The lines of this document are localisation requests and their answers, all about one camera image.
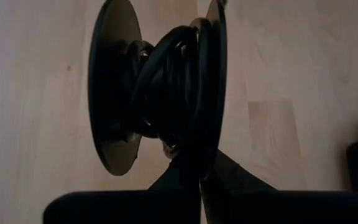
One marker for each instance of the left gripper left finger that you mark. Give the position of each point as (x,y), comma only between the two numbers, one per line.
(179,186)

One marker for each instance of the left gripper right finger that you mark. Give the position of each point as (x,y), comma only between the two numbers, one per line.
(228,186)

